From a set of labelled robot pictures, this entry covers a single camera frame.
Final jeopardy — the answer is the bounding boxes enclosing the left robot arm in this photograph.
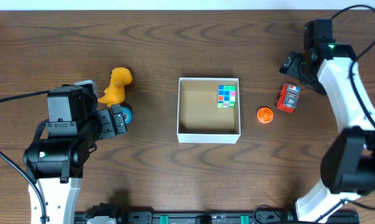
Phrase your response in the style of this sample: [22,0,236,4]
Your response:
[23,105,133,223]

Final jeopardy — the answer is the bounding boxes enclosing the white cardboard box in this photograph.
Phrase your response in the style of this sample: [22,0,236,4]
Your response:
[176,78,241,144]

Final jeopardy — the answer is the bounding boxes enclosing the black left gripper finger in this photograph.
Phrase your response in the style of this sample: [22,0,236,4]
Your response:
[111,104,126,134]
[97,109,116,140]

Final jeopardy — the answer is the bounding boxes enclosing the orange toy dinosaur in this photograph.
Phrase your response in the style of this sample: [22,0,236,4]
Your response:
[98,67,133,107]

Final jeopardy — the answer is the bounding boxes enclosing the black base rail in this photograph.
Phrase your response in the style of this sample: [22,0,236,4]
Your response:
[74,202,361,224]

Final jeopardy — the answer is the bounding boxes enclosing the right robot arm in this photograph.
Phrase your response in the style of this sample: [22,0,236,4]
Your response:
[280,43,375,223]

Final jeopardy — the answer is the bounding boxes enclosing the blue ball with face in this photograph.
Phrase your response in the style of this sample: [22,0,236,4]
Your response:
[121,106,133,124]

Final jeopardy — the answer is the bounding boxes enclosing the orange round disc toy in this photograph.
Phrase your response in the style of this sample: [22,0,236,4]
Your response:
[257,107,274,124]

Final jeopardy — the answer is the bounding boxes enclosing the red toy truck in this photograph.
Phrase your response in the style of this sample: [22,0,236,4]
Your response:
[275,83,300,113]

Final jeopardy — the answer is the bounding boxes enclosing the multicoloured puzzle cube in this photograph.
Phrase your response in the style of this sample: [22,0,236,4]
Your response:
[217,85,237,108]

